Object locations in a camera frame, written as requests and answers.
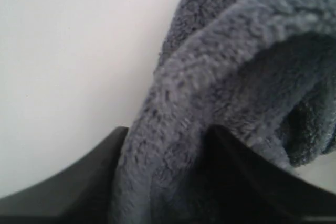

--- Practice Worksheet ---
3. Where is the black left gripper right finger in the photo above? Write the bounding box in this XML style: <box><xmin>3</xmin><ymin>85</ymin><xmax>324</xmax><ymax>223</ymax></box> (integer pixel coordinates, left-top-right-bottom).
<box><xmin>197</xmin><ymin>125</ymin><xmax>335</xmax><ymax>223</ymax></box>

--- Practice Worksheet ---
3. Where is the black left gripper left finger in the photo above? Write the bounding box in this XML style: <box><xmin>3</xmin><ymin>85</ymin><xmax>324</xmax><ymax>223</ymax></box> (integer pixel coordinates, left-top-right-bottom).
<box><xmin>1</xmin><ymin>127</ymin><xmax>128</xmax><ymax>224</ymax></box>

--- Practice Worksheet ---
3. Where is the blue-grey fleece towel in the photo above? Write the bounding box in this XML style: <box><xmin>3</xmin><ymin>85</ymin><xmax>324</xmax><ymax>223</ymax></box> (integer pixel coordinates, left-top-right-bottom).
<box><xmin>109</xmin><ymin>0</ymin><xmax>335</xmax><ymax>223</ymax></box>

